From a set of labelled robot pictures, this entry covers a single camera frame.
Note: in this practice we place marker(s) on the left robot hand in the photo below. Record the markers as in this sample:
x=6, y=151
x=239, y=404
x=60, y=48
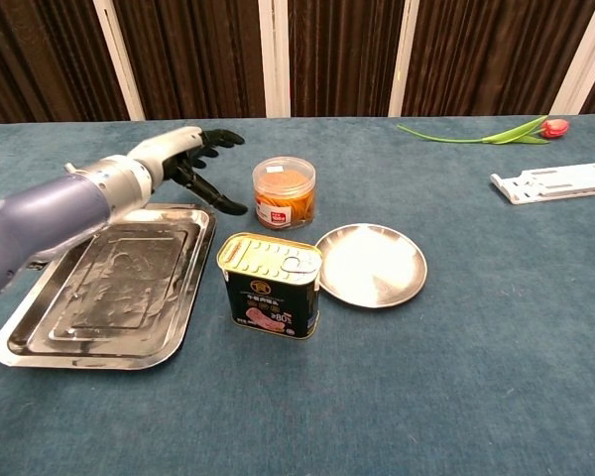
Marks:
x=168, y=149

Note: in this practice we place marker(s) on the clear plastic rubber band jar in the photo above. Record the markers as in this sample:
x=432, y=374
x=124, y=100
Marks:
x=283, y=198

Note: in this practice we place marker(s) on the gold black luncheon meat tin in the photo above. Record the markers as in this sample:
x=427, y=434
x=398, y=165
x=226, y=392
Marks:
x=270, y=297

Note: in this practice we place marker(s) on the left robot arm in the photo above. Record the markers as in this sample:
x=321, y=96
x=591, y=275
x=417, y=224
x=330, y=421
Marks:
x=44, y=218

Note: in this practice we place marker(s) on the dark brown curtain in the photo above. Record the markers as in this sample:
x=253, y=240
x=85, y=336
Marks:
x=203, y=54

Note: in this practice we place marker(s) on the rectangular steel tray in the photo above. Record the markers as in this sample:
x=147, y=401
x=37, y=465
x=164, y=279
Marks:
x=114, y=297

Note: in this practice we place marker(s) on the round steel plate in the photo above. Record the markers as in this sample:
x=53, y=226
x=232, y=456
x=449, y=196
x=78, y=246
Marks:
x=372, y=265

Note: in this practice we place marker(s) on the blue table mat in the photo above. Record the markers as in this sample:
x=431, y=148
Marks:
x=377, y=396

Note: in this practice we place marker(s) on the red artificial tulip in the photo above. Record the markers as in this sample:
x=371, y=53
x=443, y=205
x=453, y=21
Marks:
x=555, y=128

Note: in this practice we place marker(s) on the white partition post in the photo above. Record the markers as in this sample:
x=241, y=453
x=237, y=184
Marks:
x=402, y=59
x=580, y=64
x=275, y=59
x=121, y=64

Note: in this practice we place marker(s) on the white plastic bracket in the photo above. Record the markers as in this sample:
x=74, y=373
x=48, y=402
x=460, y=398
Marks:
x=555, y=183

